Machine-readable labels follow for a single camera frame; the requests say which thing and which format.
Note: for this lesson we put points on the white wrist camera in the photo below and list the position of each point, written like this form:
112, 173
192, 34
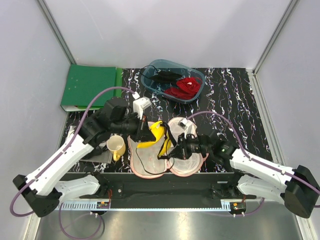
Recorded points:
188, 126
139, 105

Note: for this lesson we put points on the red bra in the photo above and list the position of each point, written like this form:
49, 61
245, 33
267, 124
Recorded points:
186, 88

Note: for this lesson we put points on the yellow bra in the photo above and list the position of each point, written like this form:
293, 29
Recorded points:
161, 130

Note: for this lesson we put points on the yellow mug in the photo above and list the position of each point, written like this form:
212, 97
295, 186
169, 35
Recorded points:
116, 145

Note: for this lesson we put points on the black bra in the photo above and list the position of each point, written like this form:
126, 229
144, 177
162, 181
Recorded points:
163, 76

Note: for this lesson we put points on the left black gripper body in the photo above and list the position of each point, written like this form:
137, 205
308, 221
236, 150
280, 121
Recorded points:
130, 126

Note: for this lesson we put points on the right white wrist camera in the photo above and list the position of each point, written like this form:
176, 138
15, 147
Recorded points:
188, 126

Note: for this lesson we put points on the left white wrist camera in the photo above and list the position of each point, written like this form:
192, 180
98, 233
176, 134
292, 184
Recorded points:
139, 105

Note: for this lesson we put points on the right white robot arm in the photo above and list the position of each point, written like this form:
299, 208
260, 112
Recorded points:
295, 188

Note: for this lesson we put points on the blue translucent plastic bin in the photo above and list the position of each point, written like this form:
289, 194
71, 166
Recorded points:
167, 65

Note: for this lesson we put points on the green ring binder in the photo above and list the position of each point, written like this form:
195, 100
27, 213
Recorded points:
83, 83

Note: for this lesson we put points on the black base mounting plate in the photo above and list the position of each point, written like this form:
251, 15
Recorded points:
199, 191

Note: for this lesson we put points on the pink floral mesh laundry bag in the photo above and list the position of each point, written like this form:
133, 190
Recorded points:
146, 158

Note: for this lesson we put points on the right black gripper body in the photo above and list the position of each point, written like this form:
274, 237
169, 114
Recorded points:
191, 146

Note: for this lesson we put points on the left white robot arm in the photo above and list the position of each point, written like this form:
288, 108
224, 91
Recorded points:
43, 189

